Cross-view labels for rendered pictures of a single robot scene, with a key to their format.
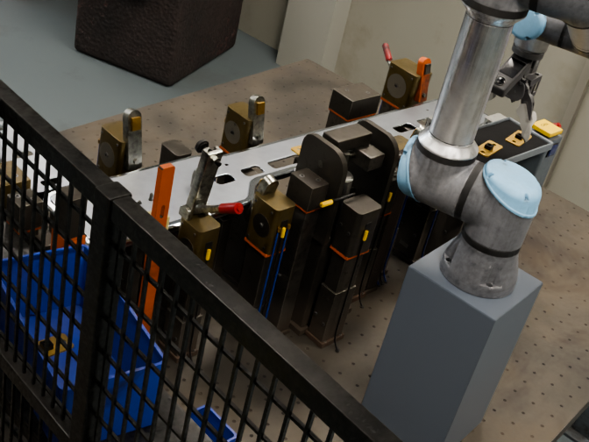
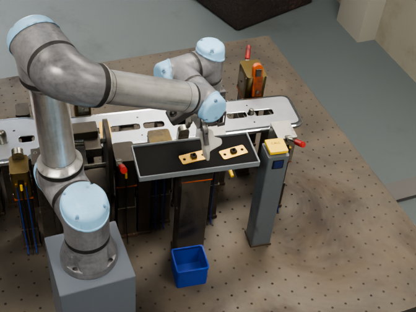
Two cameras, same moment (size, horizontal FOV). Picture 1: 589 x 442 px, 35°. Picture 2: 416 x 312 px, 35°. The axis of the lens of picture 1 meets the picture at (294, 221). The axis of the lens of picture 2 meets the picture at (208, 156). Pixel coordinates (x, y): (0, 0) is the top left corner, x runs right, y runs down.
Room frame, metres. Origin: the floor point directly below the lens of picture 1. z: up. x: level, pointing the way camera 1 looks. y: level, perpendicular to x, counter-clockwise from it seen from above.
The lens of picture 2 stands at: (0.76, -1.17, 2.53)
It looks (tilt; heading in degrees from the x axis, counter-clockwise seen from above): 44 degrees down; 31
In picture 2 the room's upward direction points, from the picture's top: 6 degrees clockwise
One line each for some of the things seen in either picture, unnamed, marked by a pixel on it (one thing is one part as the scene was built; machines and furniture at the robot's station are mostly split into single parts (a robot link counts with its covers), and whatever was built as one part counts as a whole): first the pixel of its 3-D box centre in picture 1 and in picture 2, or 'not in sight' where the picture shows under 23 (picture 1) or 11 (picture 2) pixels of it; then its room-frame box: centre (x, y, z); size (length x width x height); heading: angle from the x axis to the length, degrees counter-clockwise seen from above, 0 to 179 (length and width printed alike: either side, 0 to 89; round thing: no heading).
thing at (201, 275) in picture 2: not in sight; (189, 266); (1.88, -0.46, 0.75); 0.11 x 0.10 x 0.09; 140
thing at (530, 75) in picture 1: (521, 72); (207, 106); (1.97, -0.41, 1.35); 0.09 x 0.08 x 0.12; 149
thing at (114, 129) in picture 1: (110, 192); not in sight; (1.82, 0.44, 0.87); 0.12 x 0.07 x 0.35; 50
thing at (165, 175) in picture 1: (151, 271); not in sight; (1.46, 0.26, 0.95); 0.03 x 0.01 x 0.50; 140
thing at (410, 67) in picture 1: (392, 118); (246, 103); (2.58, -0.21, 0.88); 0.14 x 0.09 x 0.36; 50
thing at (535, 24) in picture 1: (539, 19); (180, 75); (1.87, -0.39, 1.51); 0.11 x 0.11 x 0.08; 69
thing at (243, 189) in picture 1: (309, 153); (110, 128); (2.02, 0.00, 1.00); 1.38 x 0.22 x 0.02; 140
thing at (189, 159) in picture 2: (488, 146); (193, 156); (1.95, -0.40, 1.17); 0.08 x 0.04 x 0.01; 149
